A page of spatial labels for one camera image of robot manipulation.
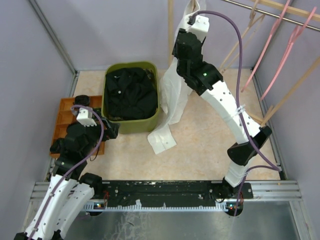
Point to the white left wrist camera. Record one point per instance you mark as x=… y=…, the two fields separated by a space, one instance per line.
x=85 y=118

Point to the pink hanger with plaid shirt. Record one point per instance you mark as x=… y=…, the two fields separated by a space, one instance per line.
x=271 y=34

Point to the cream white garment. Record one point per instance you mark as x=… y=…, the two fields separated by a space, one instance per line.
x=174 y=94

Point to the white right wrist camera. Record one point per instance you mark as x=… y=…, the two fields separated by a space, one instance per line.
x=199 y=26

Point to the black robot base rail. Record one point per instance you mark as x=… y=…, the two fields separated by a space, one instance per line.
x=173 y=193

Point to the black rolled belt front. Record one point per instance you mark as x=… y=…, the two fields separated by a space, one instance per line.
x=57 y=146

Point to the black garment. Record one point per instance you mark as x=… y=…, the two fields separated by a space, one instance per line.
x=130 y=94

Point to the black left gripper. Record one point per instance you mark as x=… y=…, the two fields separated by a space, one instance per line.
x=111 y=131

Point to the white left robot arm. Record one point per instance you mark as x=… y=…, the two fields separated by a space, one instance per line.
x=69 y=190

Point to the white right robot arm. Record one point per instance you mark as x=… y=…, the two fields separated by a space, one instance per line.
x=208 y=83

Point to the wooden rack frame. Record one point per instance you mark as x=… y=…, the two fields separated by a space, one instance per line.
x=312 y=15

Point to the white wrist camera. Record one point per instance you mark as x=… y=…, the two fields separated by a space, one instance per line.
x=85 y=118
x=199 y=26

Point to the green plastic basket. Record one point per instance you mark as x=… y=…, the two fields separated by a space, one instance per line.
x=134 y=126

